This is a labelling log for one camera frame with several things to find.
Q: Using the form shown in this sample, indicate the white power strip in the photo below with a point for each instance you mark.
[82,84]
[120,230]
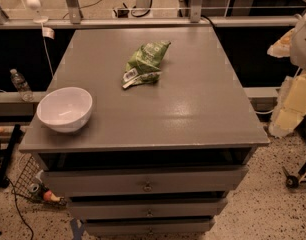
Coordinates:
[134,12]

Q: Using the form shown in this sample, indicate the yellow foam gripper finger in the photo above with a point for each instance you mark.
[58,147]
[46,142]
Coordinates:
[281,48]
[291,106]

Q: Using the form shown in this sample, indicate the black wire basket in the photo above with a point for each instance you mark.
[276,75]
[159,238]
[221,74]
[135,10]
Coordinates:
[30,186]

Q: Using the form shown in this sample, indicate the white bowl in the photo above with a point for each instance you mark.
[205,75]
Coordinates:
[65,110]

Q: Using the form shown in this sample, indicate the white desk lamp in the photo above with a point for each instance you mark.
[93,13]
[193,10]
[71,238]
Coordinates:
[36,5]

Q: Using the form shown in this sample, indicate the black metal stand leg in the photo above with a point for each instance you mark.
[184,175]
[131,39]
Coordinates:
[6,154]

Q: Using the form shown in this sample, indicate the grey drawer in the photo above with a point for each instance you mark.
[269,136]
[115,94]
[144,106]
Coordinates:
[147,208]
[124,182]
[149,226]

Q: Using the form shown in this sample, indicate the black wheeled stand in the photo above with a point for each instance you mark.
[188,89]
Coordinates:
[293,181]

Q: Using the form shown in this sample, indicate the grey drawer cabinet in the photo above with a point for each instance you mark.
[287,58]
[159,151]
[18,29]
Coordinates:
[196,115]

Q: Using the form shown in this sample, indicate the clear plastic water bottle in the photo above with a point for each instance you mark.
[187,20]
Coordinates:
[21,85]

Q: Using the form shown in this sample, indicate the top grey drawer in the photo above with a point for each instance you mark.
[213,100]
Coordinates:
[124,182]

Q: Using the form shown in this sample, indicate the green jalapeno chip bag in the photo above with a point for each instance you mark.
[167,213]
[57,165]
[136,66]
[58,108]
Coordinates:
[144,65]

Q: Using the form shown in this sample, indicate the middle grey drawer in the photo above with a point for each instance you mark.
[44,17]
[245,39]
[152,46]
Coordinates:
[147,208]

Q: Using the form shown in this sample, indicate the bottom grey drawer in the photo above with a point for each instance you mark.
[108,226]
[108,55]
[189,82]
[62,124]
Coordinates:
[149,226]

